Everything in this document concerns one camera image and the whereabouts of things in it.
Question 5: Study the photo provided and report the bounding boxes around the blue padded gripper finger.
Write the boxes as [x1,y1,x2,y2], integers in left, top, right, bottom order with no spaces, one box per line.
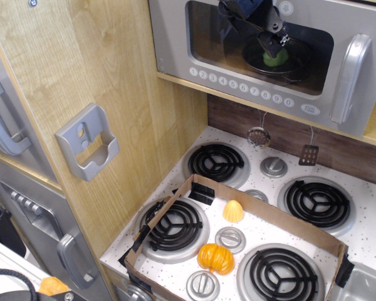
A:
[230,0,263,18]

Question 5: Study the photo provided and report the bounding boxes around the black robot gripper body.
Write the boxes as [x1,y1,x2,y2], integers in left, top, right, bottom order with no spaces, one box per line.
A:
[218,1,289,38]

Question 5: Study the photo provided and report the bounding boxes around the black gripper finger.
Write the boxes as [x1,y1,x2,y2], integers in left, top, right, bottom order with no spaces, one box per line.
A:
[258,31,290,58]

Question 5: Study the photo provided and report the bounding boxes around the silver toy microwave door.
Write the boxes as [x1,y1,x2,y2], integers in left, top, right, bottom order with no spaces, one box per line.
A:
[149,1,376,137]

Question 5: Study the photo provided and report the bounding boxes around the green toy vegetable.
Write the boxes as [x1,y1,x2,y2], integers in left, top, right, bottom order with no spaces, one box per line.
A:
[263,48,289,68]

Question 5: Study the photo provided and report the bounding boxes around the stainless steel pot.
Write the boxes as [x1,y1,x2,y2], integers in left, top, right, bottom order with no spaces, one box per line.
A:
[241,36,311,83]

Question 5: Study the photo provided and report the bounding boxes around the round hanging strainer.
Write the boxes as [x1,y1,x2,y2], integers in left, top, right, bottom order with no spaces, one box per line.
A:
[247,127,271,149]

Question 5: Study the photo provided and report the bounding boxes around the hanging toy spatula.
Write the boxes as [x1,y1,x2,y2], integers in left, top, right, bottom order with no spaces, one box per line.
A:
[298,145,319,166]

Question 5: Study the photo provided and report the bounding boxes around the back silver stove knob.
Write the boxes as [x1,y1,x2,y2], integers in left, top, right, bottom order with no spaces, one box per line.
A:
[260,157,288,178]

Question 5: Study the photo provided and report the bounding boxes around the silver stove knob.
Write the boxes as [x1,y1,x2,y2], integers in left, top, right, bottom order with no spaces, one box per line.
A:
[186,271,220,301]
[215,226,246,254]
[260,157,288,178]

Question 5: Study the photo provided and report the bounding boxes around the back left black burner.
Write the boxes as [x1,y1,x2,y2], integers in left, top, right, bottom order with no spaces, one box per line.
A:
[182,142,251,189]

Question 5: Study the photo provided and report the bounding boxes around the black burner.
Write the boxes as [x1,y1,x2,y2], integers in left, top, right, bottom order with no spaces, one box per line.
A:
[142,198,210,264]
[236,243,325,301]
[182,142,251,189]
[276,176,357,237]

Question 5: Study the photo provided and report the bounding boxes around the small middle silver knob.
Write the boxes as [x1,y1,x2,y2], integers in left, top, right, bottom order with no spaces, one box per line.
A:
[245,189,269,203]

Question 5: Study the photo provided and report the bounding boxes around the back right black burner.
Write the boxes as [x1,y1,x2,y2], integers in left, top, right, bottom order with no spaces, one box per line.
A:
[276,176,357,237]

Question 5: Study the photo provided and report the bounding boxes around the centre silver stove knob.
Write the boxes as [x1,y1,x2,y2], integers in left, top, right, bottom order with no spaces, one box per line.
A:
[215,226,246,254]

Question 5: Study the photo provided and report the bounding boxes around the front left black burner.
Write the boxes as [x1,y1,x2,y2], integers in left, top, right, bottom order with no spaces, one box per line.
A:
[142,198,210,264]

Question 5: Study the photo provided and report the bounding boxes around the orange toy pumpkin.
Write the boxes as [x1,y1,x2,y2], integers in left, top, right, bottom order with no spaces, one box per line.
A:
[197,243,235,275]

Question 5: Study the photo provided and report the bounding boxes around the front right black burner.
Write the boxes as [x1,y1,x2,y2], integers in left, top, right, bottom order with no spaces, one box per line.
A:
[236,243,325,301]

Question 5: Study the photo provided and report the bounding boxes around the front silver stove knob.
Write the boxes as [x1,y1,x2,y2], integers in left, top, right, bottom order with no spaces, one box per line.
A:
[186,271,220,301]

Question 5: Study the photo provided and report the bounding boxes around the silver toy sink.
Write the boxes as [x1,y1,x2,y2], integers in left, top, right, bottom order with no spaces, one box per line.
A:
[328,263,376,301]

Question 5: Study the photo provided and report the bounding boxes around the brown cardboard barrier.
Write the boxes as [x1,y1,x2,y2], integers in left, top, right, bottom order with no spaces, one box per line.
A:
[119,175,350,300]

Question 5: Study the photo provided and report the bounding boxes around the silver oven knob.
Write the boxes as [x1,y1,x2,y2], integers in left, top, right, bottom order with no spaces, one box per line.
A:
[127,284,153,301]

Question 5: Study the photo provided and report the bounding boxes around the grey water dispenser panel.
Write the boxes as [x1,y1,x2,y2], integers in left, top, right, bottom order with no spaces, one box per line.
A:
[0,181,63,241]

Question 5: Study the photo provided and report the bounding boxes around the black device at left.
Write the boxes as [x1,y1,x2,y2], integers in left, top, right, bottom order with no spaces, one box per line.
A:
[0,206,26,257]

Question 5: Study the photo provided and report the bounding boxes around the orange toy at bottom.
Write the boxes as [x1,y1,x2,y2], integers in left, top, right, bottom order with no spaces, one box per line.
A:
[38,277,70,296]

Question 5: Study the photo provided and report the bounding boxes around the grey wall phone holder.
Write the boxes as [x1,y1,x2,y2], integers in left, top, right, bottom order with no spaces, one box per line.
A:
[55,103,120,182]

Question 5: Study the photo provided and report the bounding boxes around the lower grey fridge handle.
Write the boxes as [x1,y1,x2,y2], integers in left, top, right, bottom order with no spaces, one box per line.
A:
[56,233,93,290]

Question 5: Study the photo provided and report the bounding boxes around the black braided cable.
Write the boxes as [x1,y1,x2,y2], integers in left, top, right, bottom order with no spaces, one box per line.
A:
[0,268,38,301]

